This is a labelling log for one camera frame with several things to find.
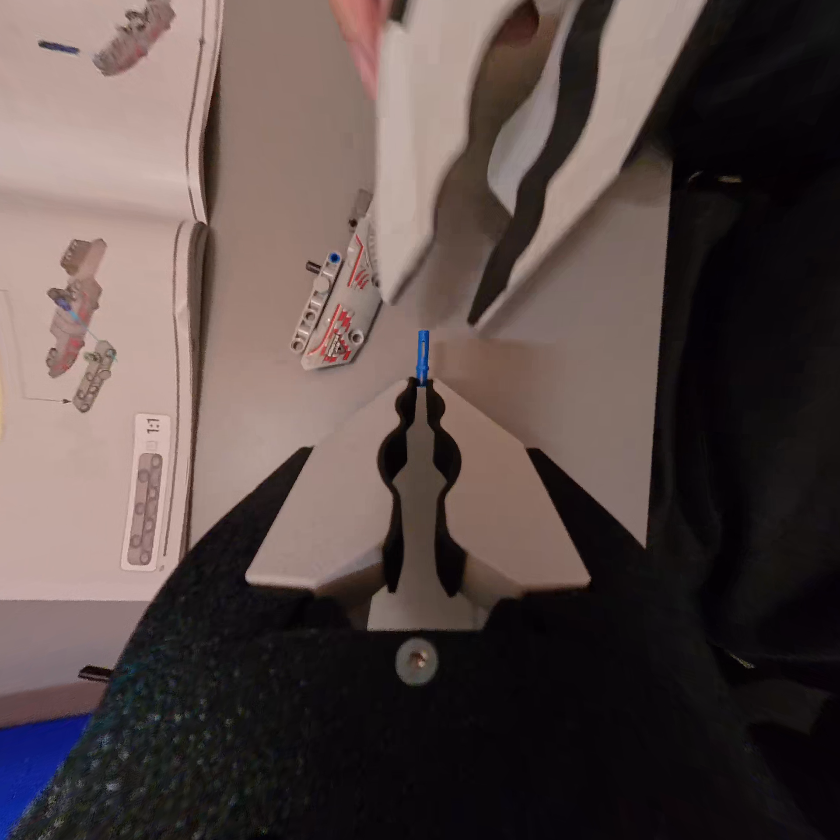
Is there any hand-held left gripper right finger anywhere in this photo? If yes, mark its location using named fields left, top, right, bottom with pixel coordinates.
left=423, top=378, right=593, bottom=599

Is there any person's right hand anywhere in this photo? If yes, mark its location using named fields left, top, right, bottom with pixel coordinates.
left=328, top=0, right=389, bottom=101

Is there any toy brick instruction booklet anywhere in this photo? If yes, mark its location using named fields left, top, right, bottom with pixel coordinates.
left=0, top=0, right=225, bottom=602

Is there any person's dark clothing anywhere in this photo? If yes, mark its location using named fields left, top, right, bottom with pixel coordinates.
left=646, top=0, right=840, bottom=840

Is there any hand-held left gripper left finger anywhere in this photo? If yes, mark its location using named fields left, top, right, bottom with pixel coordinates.
left=245, top=377, right=421, bottom=597

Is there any grey red toy brick assembly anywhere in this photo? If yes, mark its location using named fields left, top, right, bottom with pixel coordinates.
left=290, top=189, right=383, bottom=373

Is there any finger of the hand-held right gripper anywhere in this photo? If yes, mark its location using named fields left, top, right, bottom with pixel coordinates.
left=377, top=0, right=532, bottom=306
left=467, top=0, right=710, bottom=332

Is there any blue plastic bin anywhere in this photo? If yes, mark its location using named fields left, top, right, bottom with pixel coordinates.
left=0, top=712, right=94, bottom=840

